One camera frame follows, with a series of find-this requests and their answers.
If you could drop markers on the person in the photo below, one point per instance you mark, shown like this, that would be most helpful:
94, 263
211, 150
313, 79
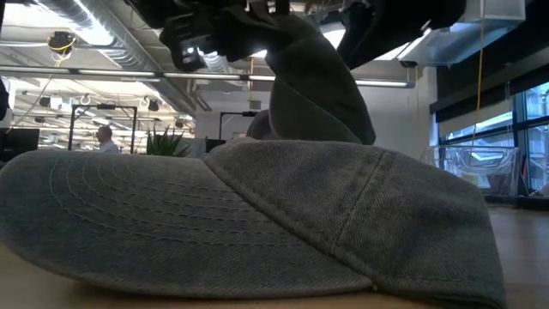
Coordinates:
107, 143

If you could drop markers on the silver rectangular ventilation duct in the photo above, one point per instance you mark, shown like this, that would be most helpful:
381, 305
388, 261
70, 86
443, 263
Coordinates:
472, 43

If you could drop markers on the clear plastic bin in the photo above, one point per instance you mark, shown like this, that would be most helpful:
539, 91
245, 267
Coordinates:
472, 167

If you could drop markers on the black frame stand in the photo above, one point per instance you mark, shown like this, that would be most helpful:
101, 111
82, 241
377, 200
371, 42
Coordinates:
233, 113
105, 106

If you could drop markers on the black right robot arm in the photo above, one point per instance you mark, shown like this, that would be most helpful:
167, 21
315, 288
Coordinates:
386, 26

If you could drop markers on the green potted plant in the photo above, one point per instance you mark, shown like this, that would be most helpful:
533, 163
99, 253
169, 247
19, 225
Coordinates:
165, 146

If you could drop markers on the long white strip light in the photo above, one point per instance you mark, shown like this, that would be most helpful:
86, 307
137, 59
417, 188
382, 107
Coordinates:
201, 76

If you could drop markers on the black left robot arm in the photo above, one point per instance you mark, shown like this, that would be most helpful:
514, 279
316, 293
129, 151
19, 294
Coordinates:
171, 6

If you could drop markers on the blue-grey denim baseball cap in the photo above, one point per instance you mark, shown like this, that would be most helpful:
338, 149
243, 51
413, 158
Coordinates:
257, 214

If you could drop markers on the dark grey baseball cap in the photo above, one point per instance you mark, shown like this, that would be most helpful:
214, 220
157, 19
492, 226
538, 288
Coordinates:
317, 98

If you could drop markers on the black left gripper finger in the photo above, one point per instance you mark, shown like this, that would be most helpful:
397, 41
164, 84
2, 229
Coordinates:
255, 30

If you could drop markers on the dark computer monitor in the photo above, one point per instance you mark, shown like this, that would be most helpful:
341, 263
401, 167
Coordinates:
21, 143

